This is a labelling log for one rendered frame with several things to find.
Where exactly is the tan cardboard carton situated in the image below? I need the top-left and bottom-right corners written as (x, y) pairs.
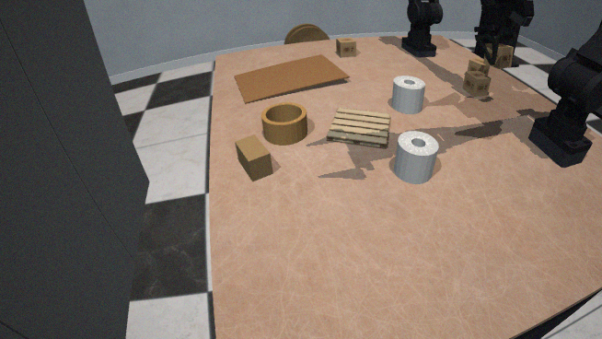
top-left (483, 43), bottom-right (514, 69)
top-left (468, 57), bottom-right (490, 75)
top-left (336, 38), bottom-right (356, 58)

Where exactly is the tan rectangular block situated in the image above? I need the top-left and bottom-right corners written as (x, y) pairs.
top-left (235, 135), bottom-right (273, 181)

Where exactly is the brown open cylinder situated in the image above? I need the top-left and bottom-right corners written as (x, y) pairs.
top-left (261, 102), bottom-right (307, 146)

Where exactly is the small square wooden pallet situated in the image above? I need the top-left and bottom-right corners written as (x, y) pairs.
top-left (327, 108), bottom-right (390, 149)

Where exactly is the brown cardboard carton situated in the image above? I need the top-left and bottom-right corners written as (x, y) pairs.
top-left (463, 71), bottom-right (491, 97)

